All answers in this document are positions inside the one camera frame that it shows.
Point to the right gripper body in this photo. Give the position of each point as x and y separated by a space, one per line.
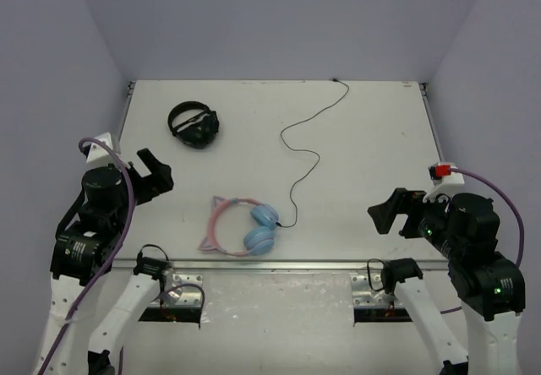
418 211

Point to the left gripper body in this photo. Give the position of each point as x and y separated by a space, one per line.
144 182

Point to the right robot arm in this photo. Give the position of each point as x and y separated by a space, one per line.
490 287

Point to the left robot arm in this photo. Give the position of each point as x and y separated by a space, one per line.
87 240

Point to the black headphones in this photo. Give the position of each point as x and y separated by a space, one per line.
197 132

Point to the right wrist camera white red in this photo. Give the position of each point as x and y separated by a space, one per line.
445 181

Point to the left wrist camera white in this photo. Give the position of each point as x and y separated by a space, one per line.
94 152

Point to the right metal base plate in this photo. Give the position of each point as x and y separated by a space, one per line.
366 292

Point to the metal base plate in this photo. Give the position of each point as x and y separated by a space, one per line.
183 291
366 292

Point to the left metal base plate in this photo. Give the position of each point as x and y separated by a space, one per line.
183 291

